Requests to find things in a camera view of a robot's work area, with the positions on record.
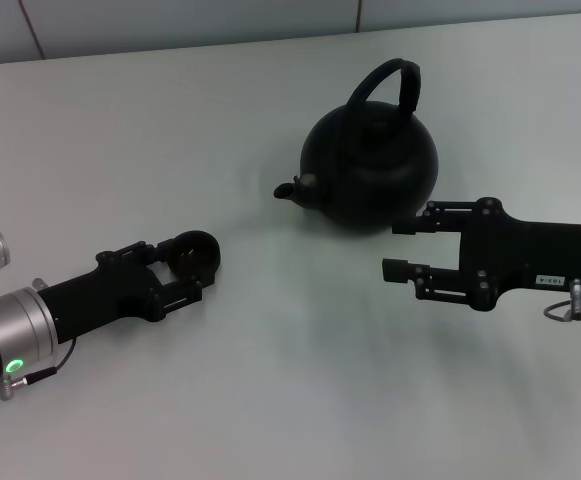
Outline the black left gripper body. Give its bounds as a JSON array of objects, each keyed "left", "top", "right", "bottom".
[{"left": 37, "top": 250, "right": 165, "bottom": 346}]

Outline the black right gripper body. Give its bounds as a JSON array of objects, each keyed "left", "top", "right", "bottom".
[{"left": 459, "top": 197, "right": 581, "bottom": 312}]

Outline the black round teapot with handle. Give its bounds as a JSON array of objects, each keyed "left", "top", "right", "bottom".
[{"left": 273, "top": 58, "right": 440, "bottom": 235}]

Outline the small black teacup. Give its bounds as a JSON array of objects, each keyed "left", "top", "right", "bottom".
[{"left": 167, "top": 230, "right": 221, "bottom": 286}]

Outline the right gripper cable with metal plug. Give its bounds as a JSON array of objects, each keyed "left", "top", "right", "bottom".
[{"left": 543, "top": 279, "right": 581, "bottom": 321}]

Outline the gripper cable with metal plug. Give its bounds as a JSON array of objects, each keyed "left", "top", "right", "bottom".
[
  {"left": 0, "top": 339, "right": 77, "bottom": 401},
  {"left": 543, "top": 279, "right": 581, "bottom": 321}
]

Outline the left gripper cable with metal plug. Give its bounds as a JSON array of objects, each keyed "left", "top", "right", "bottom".
[{"left": 0, "top": 339, "right": 77, "bottom": 401}]

